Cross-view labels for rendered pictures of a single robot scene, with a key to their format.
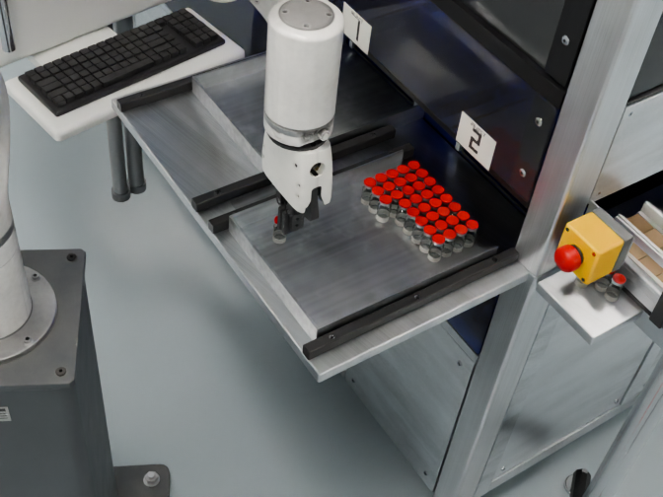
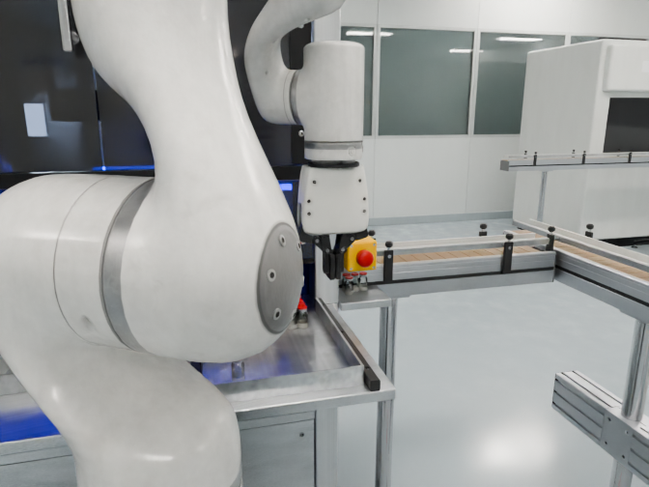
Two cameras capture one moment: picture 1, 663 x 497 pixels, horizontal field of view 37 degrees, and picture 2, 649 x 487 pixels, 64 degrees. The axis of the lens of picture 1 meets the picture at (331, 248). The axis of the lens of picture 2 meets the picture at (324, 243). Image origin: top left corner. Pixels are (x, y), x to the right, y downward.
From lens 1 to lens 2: 1.19 m
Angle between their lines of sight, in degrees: 63
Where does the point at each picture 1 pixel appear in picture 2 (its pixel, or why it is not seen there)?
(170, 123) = (14, 417)
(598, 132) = not seen: hidden behind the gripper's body
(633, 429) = (391, 371)
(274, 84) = (347, 100)
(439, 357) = (281, 452)
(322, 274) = (292, 368)
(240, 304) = not seen: outside the picture
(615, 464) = (390, 408)
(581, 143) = not seen: hidden behind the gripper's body
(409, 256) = (296, 334)
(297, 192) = (364, 208)
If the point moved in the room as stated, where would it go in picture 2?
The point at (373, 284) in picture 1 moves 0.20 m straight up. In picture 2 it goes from (314, 351) to (314, 250)
